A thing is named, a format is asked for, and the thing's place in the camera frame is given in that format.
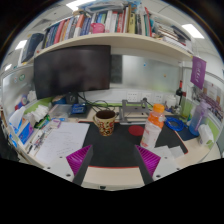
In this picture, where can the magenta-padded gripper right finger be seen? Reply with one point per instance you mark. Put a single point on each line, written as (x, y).
(150, 161)

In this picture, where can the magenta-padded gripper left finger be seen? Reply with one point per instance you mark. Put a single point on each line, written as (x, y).
(78, 160)

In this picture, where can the orange-capped clear drink bottle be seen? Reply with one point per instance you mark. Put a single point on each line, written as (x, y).
(151, 133)

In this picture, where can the purple translucent water bottle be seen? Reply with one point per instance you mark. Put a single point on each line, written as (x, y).
(198, 120)

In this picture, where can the small white paper sheet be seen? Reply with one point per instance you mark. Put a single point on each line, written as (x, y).
(165, 152)

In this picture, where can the white handwritten paper sheet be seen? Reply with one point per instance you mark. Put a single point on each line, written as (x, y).
(63, 141)

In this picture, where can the flat round red coaster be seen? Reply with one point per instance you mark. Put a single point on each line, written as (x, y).
(136, 130)

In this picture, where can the black desk mat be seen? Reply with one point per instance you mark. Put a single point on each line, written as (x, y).
(113, 146)

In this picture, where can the purple and white packet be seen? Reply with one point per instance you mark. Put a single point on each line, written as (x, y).
(55, 123)

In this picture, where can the beige mug with red flowers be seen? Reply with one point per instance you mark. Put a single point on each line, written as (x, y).
(106, 126)

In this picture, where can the dark blue mouse pad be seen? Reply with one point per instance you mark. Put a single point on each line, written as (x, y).
(186, 135)

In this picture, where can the small blue electronic device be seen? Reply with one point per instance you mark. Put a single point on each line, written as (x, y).
(79, 109)

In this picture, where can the clear plastic box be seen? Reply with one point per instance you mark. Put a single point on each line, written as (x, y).
(60, 110)

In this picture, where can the blue tissue box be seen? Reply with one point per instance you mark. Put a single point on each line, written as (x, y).
(25, 133)

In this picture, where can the white tissue pack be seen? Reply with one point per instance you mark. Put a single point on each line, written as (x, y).
(40, 112)

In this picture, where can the small white box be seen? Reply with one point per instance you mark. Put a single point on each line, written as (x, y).
(205, 134)

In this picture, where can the white rounded container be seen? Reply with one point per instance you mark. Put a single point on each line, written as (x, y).
(170, 100)

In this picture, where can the green translucent cup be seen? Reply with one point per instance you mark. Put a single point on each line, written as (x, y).
(186, 106)

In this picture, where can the dark wine bottle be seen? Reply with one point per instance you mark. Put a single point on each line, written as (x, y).
(180, 91)

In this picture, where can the black computer monitor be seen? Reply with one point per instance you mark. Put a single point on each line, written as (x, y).
(71, 71)

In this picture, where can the purple hanging banner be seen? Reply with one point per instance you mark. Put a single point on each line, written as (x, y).
(198, 71)

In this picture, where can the white wall socket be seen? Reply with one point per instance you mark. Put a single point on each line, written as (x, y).
(132, 96)
(146, 97)
(158, 98)

